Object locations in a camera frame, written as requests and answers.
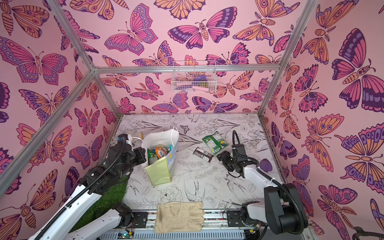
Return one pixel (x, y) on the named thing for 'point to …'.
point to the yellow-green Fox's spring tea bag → (152, 156)
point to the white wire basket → (194, 77)
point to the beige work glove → (179, 217)
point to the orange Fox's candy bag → (161, 150)
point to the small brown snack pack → (202, 154)
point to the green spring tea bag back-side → (214, 142)
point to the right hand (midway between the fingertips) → (219, 156)
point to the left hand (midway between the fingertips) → (147, 148)
